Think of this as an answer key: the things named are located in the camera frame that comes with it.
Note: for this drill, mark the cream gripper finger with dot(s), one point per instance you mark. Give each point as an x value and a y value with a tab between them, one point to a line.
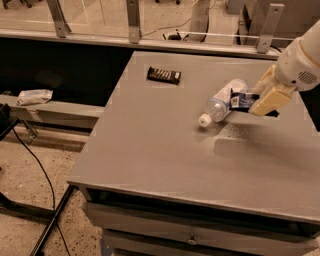
270	99
265	82

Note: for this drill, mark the blue rxbar blueberry wrapper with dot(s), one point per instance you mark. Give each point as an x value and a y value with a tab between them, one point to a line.
242	101

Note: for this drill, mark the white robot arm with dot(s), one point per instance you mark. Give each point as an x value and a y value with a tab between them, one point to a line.
296	69

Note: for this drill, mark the clear plastic water bottle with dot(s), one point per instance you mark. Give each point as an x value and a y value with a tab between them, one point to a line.
217	107

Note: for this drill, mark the dark chocolate snack bar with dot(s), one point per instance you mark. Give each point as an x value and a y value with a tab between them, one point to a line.
165	76

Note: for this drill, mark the grey metal shelf beam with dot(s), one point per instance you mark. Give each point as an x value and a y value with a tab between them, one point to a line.
55	112

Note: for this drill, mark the grey drawer cabinet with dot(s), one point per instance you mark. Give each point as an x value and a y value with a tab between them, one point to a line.
140	226

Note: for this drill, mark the black metal stand leg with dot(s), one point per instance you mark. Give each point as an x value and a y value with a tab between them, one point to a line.
53	223

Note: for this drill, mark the grey metal rail bracket right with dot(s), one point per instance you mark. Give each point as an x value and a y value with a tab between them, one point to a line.
271	22

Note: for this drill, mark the grey metal rail bracket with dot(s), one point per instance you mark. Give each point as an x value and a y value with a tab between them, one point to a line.
271	22
133	16
61	26

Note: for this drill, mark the grey metal rail bracket middle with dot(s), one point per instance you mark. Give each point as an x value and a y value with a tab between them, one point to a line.
133	16

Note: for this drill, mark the grey metal rail bracket left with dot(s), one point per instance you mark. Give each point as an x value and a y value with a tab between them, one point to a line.
61	26

